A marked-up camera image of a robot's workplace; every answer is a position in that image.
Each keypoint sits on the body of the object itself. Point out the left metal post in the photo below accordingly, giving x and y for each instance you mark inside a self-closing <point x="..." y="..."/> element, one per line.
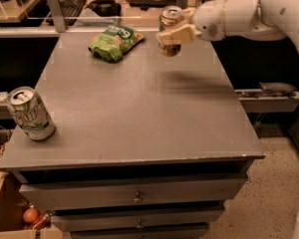
<point x="57" y="15"/>

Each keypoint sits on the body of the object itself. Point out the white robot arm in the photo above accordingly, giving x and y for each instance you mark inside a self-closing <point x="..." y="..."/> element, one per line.
<point x="268" y="206"/>

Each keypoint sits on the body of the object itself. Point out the top grey drawer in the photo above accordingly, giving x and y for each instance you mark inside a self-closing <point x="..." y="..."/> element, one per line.
<point x="137" y="191"/>

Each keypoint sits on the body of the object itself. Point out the black keyboard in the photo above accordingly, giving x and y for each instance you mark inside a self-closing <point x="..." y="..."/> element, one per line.
<point x="72" y="9"/>

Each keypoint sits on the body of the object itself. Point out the middle grey drawer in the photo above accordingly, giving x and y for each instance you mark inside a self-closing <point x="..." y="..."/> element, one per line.
<point x="143" y="217"/>

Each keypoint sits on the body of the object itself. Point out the black headphones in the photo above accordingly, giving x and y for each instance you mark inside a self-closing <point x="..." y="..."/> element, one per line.
<point x="105" y="8"/>

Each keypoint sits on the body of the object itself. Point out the orange round fruit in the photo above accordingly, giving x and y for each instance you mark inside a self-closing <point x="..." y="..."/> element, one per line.
<point x="30" y="215"/>

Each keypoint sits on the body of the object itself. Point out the orange soda can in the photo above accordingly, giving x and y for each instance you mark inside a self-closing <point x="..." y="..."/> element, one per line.
<point x="169" y="17"/>

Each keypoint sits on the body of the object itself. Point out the green rice chip bag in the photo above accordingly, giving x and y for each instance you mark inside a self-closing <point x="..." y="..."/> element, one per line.
<point x="114" y="42"/>

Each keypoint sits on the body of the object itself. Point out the bottom grey drawer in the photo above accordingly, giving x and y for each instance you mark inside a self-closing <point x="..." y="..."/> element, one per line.
<point x="184" y="231"/>

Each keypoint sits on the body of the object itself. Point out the grey drawer cabinet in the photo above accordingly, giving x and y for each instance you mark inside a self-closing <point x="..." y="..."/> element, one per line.
<point x="145" y="116"/>

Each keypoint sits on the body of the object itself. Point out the orange red bottle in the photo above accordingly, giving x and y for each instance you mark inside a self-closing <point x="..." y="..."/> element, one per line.
<point x="42" y="220"/>

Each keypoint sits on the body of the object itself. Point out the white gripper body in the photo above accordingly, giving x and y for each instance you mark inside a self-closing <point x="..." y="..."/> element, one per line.
<point x="209" y="20"/>

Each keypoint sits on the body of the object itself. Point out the green white soda can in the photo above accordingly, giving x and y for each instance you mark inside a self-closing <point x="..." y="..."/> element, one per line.
<point x="30" y="114"/>

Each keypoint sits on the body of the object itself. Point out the grey drawer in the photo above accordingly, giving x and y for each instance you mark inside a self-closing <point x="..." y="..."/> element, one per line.
<point x="137" y="191"/>
<point x="143" y="217"/>
<point x="184" y="231"/>

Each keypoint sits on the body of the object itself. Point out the metal rail bracket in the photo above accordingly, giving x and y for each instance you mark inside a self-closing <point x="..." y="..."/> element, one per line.
<point x="269" y="98"/>

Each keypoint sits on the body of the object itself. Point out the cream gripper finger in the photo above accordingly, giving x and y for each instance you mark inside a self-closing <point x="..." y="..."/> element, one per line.
<point x="188" y="14"/>
<point x="179" y="35"/>

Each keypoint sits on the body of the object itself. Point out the cardboard box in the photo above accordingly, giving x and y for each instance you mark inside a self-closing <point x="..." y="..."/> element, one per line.
<point x="12" y="205"/>

